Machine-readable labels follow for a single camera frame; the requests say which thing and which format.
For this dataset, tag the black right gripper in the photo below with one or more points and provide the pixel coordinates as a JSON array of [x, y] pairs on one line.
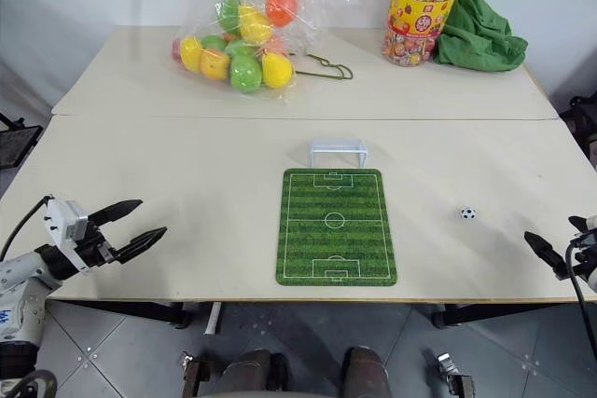
[[585, 253]]

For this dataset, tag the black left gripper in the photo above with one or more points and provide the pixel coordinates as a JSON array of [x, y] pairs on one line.
[[95, 249]]

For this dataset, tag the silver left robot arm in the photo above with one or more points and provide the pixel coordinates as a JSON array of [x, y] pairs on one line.
[[18, 286]]

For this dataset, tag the tiny soccer ball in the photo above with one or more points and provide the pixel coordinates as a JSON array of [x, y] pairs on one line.
[[467, 213]]

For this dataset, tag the green soccer field mat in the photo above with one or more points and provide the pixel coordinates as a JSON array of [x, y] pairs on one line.
[[336, 235]]

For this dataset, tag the black metal stand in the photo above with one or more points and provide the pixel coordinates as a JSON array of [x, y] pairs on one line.
[[583, 123]]

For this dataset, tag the white table leg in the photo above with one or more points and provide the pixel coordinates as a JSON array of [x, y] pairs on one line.
[[212, 319]]

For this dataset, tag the black mesh chair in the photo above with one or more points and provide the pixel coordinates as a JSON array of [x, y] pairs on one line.
[[18, 141]]

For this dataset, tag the orange yellow toy fruit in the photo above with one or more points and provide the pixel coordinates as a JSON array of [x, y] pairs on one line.
[[214, 65]]

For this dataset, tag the pink toy fruit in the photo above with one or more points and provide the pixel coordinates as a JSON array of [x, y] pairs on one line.
[[175, 49]]

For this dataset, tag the green toy fruit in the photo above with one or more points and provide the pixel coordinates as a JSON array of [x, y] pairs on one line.
[[212, 41], [240, 48], [228, 13], [245, 75]]

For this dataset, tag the dark rounded shape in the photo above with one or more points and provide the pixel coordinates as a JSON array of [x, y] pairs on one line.
[[252, 374], [366, 374]]

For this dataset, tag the crumpled green cloth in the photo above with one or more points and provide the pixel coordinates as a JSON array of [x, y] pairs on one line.
[[480, 39]]

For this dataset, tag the small white goal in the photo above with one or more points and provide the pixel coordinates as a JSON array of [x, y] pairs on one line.
[[338, 143]]

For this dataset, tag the candy jar with orange lid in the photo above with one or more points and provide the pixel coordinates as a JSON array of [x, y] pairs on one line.
[[420, 11]]

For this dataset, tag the orange red toy fruit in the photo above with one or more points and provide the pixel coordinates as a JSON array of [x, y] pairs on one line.
[[281, 6]]

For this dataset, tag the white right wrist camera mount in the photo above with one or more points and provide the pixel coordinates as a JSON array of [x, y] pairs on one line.
[[592, 222]]

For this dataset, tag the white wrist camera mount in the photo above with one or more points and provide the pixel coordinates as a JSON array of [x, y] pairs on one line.
[[592, 222], [60, 221]]

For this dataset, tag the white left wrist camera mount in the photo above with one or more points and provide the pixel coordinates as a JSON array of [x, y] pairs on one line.
[[60, 221]]

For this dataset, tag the black table frame beam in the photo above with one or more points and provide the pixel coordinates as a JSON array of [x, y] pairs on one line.
[[126, 311], [508, 311]]

